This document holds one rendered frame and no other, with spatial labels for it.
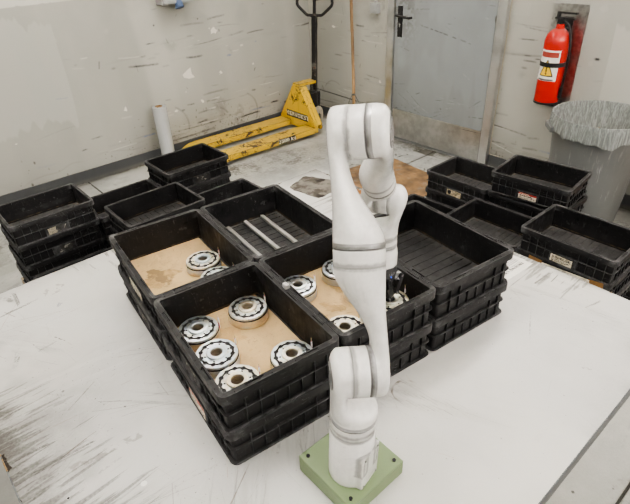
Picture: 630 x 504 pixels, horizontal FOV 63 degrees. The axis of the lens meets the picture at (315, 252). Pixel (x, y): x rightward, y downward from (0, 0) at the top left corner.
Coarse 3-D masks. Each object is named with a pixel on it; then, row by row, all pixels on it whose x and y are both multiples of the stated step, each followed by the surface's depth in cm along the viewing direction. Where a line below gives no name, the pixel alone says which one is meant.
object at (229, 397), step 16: (224, 272) 139; (192, 288) 133; (160, 304) 128; (304, 304) 126; (320, 320) 120; (176, 336) 118; (336, 336) 116; (192, 352) 113; (304, 352) 112; (320, 352) 113; (272, 368) 108; (288, 368) 109; (208, 384) 105; (240, 384) 105; (256, 384) 105; (224, 400) 102
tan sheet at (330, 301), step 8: (312, 272) 155; (320, 272) 154; (320, 280) 151; (320, 288) 148; (328, 288) 147; (336, 288) 147; (320, 296) 144; (328, 296) 144; (336, 296) 144; (312, 304) 142; (320, 304) 141; (328, 304) 141; (336, 304) 141; (344, 304) 141; (328, 312) 138; (336, 312) 138; (344, 312) 138; (352, 312) 138
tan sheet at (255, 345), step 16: (224, 320) 137; (272, 320) 137; (224, 336) 132; (240, 336) 132; (256, 336) 132; (272, 336) 131; (288, 336) 131; (240, 352) 127; (256, 352) 127; (256, 368) 122
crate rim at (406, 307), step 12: (312, 240) 151; (276, 252) 146; (288, 252) 147; (264, 264) 141; (276, 276) 136; (432, 288) 129; (300, 300) 127; (408, 300) 125; (420, 300) 126; (396, 312) 122; (408, 312) 125; (360, 324) 119; (348, 336) 116; (360, 336) 118
